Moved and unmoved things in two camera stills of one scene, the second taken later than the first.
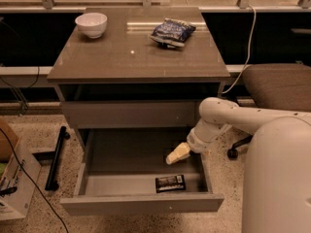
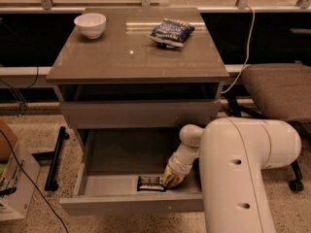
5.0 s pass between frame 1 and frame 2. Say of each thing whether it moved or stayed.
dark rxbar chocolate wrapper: moved
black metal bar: stayed
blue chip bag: stayed
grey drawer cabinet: stayed
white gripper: moved
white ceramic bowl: stayed
